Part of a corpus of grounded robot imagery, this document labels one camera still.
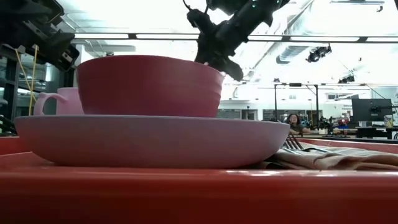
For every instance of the lavender plastic plate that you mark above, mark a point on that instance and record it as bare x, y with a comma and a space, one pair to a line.
149, 140

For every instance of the beige cloth napkin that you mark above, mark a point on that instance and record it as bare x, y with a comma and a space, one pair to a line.
342, 160

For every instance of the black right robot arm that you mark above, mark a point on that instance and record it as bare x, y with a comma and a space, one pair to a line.
248, 12

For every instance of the black computer monitor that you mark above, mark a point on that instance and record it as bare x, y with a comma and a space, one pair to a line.
371, 110

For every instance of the pink plastic bowl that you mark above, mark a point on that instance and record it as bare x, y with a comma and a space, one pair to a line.
149, 87

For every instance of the light pink ribbed mug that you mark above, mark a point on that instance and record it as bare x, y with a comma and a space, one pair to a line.
70, 99

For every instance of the overhead light bar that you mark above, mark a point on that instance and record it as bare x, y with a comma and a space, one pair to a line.
311, 39

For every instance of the red plastic tray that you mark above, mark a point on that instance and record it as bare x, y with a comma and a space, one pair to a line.
199, 196

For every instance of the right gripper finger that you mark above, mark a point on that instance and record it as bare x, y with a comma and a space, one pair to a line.
231, 68

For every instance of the black background rig frame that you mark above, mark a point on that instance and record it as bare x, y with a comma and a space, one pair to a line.
317, 99

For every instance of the person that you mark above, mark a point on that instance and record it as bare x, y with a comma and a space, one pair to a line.
295, 123

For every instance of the black ceiling spotlight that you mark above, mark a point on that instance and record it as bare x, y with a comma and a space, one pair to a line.
346, 79

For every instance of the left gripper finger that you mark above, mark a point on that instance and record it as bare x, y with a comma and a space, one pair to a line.
70, 57

